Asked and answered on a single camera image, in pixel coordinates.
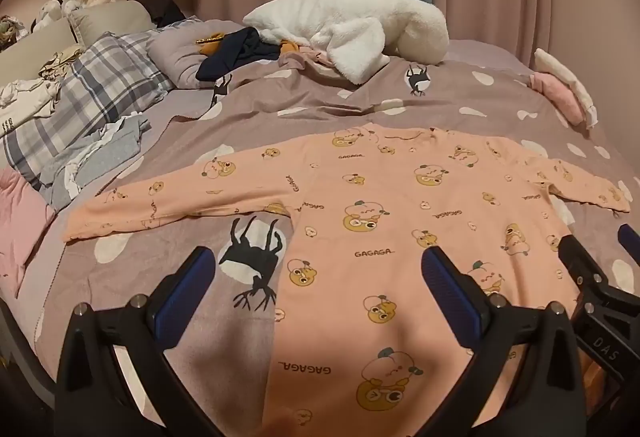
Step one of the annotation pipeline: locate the white and black stuffed toy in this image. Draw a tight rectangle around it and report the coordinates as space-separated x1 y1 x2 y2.
31 0 67 32

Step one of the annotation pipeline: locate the small pink cloth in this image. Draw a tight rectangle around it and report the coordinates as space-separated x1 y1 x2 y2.
300 46 335 66

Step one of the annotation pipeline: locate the white folded cloth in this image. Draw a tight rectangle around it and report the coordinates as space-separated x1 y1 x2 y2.
533 48 599 128

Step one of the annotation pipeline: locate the pink folded blanket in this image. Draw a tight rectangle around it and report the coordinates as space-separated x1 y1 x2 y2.
0 166 57 299

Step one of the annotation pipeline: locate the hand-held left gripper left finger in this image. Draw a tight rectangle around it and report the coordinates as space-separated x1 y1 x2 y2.
54 246 218 437

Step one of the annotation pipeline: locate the mauve spotted deer print duvet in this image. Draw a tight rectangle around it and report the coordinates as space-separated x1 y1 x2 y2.
35 20 640 437

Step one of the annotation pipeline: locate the grey plaid pillow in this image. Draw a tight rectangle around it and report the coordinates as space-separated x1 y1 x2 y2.
2 32 173 192

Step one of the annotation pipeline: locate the pink folded cloth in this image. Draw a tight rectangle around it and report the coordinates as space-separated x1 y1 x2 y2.
529 71 587 129

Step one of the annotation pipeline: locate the white printed garment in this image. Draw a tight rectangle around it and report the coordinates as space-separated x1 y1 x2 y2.
0 44 87 139

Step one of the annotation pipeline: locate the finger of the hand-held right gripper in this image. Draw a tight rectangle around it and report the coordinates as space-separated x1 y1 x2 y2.
557 233 608 313
617 223 640 268

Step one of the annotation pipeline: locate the grey-blue garment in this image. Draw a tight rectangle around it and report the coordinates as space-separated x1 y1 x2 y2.
37 114 153 211

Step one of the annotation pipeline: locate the white plush cushion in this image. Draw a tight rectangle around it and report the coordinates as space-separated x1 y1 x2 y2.
380 0 449 65

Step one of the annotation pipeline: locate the white fluffy garment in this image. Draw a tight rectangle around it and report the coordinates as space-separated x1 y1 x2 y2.
243 0 396 85

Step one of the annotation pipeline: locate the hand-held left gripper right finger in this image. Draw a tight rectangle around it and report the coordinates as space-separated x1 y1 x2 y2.
421 246 587 437

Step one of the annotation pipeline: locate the black cloth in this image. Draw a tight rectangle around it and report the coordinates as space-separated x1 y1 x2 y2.
127 0 189 26

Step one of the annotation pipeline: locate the pink cartoon print shirt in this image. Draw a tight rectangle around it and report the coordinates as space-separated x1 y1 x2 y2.
62 122 632 437

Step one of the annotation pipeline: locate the navy cloth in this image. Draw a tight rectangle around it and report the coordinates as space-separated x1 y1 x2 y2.
196 27 281 80

